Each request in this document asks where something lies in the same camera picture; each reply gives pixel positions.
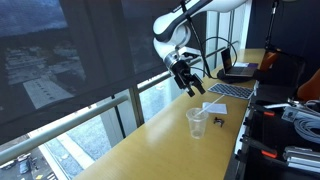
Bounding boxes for white paper note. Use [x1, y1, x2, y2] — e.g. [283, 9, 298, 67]
[201, 101, 229, 115]

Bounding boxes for clear plastic cup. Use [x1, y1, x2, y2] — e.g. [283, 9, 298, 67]
[185, 107, 210, 140]

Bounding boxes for grey cable coil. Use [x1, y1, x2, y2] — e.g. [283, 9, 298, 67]
[292, 117, 320, 145]

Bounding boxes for grey laptop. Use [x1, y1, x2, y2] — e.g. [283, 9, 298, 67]
[220, 47, 260, 78]

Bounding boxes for aluminium extrusion profile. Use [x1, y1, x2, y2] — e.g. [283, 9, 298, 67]
[282, 145, 320, 174]
[281, 105, 320, 123]

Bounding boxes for thin black railing post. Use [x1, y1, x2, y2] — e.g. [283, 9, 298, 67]
[110, 94, 128, 139]

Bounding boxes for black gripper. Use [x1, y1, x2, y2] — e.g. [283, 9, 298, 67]
[169, 57, 207, 98]

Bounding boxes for black perforated breadboard table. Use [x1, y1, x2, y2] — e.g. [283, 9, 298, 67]
[233, 81, 320, 180]

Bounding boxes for black clamp red handle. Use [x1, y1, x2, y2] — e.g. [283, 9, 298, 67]
[249, 102, 277, 118]
[239, 134, 279, 160]

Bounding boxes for laptop computer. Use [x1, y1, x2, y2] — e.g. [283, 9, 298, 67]
[216, 67, 259, 84]

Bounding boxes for orange chair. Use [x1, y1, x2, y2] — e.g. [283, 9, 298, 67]
[259, 50, 280, 73]
[296, 68, 320, 103]

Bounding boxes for dark window frame post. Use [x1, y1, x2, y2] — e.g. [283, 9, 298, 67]
[128, 84, 147, 128]

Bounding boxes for dark mesh window blind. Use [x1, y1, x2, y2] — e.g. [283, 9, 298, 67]
[0, 0, 136, 145]
[120, 0, 208, 77]

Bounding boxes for black camera stand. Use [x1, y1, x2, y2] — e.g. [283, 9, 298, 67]
[264, 0, 281, 51]

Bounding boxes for dark staple remover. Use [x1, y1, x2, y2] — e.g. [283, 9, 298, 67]
[213, 116, 225, 128]

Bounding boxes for clear plastic straw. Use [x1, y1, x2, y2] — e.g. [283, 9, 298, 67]
[194, 94, 227, 118]

